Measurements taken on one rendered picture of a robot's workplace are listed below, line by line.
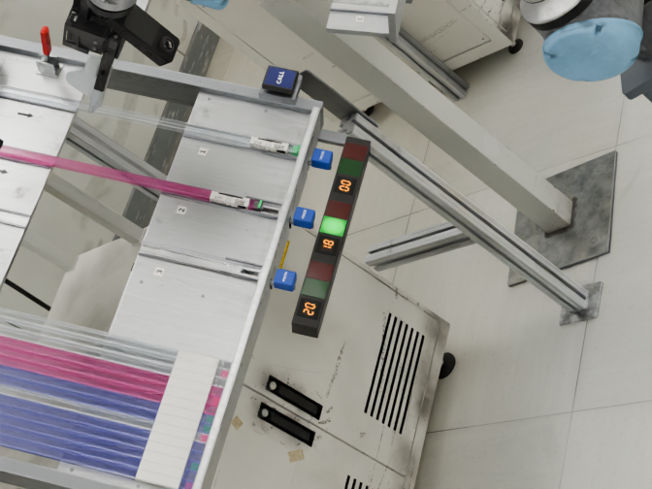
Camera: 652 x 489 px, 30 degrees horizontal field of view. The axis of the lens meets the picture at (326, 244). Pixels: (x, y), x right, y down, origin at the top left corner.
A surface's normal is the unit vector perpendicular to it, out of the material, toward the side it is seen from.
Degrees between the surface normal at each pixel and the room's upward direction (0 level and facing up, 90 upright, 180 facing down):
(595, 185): 0
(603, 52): 98
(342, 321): 90
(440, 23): 90
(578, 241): 0
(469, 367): 0
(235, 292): 47
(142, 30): 95
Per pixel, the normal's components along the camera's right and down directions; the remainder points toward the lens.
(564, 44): -0.11, 0.88
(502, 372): -0.72, -0.49
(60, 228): 0.65, -0.22
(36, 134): 0.00, -0.49
